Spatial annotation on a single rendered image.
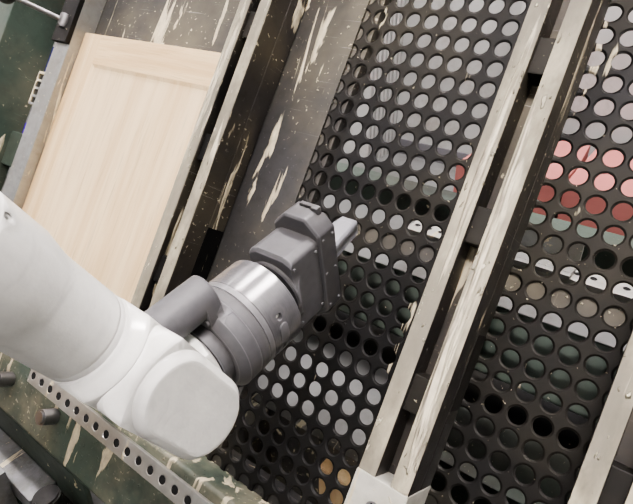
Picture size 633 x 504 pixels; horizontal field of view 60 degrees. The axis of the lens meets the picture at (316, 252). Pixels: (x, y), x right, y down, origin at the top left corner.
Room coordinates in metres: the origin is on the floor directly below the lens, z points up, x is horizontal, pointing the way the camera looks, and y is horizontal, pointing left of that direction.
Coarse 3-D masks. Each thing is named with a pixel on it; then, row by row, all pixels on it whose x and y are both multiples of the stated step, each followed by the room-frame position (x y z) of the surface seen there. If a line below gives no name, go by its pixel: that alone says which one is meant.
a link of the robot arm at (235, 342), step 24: (192, 288) 0.35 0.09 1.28; (216, 288) 0.38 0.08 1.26; (144, 312) 0.33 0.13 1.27; (168, 312) 0.33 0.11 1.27; (192, 312) 0.34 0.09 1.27; (216, 312) 0.35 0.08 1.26; (240, 312) 0.36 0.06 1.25; (192, 336) 0.34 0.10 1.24; (216, 336) 0.35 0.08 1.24; (240, 336) 0.35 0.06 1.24; (264, 336) 0.36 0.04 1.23; (216, 360) 0.34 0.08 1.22; (240, 360) 0.34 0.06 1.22; (264, 360) 0.36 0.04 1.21; (240, 384) 0.35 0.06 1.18
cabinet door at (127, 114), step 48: (96, 48) 1.10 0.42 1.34; (144, 48) 1.02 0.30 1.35; (96, 96) 1.03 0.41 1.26; (144, 96) 0.96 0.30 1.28; (192, 96) 0.90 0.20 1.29; (48, 144) 1.04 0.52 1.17; (96, 144) 0.97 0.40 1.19; (144, 144) 0.90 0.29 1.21; (48, 192) 0.97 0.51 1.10; (96, 192) 0.90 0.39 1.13; (144, 192) 0.84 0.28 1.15; (96, 240) 0.84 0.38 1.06; (144, 240) 0.78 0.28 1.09
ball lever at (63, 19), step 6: (0, 0) 1.10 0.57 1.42; (6, 0) 1.10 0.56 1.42; (12, 0) 1.11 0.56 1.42; (18, 0) 1.12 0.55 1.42; (24, 0) 1.12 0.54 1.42; (30, 6) 1.12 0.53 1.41; (36, 6) 1.12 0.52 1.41; (42, 12) 1.13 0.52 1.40; (48, 12) 1.13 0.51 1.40; (54, 18) 1.13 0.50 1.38; (60, 18) 1.13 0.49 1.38; (66, 18) 1.13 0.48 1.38; (60, 24) 1.13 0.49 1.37; (66, 24) 1.13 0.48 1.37
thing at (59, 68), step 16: (96, 0) 1.17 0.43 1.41; (80, 16) 1.14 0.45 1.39; (96, 16) 1.17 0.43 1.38; (80, 32) 1.14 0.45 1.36; (64, 48) 1.12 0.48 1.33; (48, 64) 1.12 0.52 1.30; (64, 64) 1.10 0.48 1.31; (48, 80) 1.10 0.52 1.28; (64, 80) 1.09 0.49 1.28; (48, 96) 1.07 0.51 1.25; (32, 112) 1.08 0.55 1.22; (48, 112) 1.06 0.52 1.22; (32, 128) 1.05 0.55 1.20; (48, 128) 1.05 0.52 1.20; (32, 144) 1.03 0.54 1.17; (16, 160) 1.03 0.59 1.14; (32, 160) 1.02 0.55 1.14; (16, 176) 1.00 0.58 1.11; (32, 176) 1.01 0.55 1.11; (16, 192) 0.98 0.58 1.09
